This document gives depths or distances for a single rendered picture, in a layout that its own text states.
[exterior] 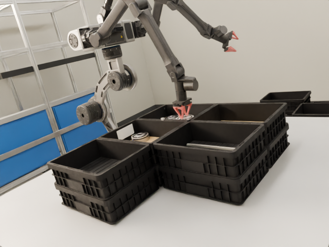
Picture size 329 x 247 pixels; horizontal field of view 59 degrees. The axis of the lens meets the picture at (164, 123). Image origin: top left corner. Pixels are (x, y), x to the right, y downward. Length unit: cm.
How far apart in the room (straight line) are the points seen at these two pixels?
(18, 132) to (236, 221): 255
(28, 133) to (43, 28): 175
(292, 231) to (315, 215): 12
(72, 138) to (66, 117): 26
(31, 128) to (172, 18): 303
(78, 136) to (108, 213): 245
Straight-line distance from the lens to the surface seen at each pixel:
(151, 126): 166
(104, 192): 116
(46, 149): 339
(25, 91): 423
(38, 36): 443
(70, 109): 351
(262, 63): 456
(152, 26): 150
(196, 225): 111
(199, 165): 116
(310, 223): 110
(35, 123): 331
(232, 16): 465
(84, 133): 363
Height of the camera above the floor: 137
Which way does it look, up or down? 17 degrees down
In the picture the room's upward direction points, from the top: 12 degrees counter-clockwise
